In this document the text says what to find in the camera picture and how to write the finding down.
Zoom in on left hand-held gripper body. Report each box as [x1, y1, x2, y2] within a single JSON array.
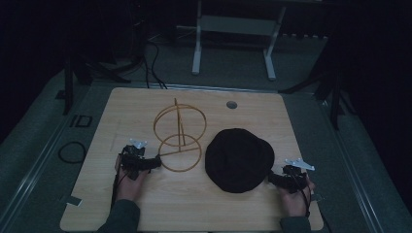
[[118, 138, 152, 182]]

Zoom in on wooden wire hat stand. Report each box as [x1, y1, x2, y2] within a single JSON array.
[[153, 97, 208, 173]]

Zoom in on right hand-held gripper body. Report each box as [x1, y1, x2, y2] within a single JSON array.
[[276, 157, 316, 194]]

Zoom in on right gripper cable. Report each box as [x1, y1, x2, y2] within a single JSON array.
[[289, 168, 313, 218]]

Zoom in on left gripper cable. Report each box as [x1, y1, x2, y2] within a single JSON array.
[[111, 154, 128, 208]]

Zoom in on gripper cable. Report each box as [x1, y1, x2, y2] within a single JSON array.
[[289, 168, 313, 218], [111, 154, 128, 208]]

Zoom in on black floor cables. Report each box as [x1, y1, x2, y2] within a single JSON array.
[[142, 38, 169, 90]]

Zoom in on white metal table frame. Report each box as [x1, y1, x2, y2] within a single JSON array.
[[176, 0, 288, 82]]

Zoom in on black tripod stand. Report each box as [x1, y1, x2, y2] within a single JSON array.
[[54, 38, 147, 117], [278, 32, 358, 131]]

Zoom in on black hat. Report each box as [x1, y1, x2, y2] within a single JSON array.
[[204, 127, 276, 194]]

